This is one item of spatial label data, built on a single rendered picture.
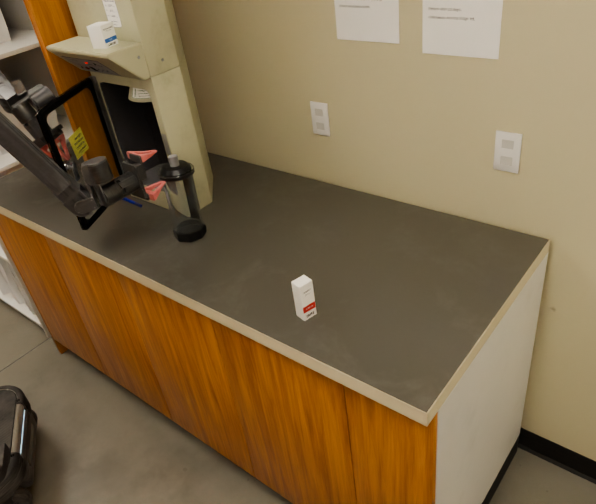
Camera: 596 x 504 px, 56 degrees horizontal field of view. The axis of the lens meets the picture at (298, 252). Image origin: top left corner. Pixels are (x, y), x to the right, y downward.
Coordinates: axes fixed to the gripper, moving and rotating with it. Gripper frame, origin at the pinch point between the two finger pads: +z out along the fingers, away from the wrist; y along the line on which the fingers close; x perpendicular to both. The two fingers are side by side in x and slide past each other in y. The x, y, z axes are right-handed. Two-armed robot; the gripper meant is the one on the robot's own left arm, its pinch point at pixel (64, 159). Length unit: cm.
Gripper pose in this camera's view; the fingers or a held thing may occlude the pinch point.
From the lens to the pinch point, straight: 191.8
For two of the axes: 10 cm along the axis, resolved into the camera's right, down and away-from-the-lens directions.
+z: 5.1, 7.4, 4.3
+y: -8.4, 3.3, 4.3
